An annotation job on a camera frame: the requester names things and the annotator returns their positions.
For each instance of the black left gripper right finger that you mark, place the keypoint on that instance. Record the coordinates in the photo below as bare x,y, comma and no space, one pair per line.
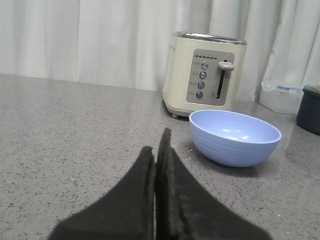
186,211

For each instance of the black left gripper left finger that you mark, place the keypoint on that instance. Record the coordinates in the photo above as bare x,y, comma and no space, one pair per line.
126,212

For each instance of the clear plastic container blue lid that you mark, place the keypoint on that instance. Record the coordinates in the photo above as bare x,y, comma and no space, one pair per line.
280,97

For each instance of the dark blue saucepan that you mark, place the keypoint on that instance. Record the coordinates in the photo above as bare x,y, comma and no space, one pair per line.
308,116

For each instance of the white curtain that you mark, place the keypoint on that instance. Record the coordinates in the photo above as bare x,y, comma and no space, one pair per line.
124,43

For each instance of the cream toaster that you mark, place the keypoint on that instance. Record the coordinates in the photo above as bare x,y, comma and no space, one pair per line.
202,72

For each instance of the blue bowl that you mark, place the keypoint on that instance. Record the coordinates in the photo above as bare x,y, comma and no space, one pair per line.
233,139

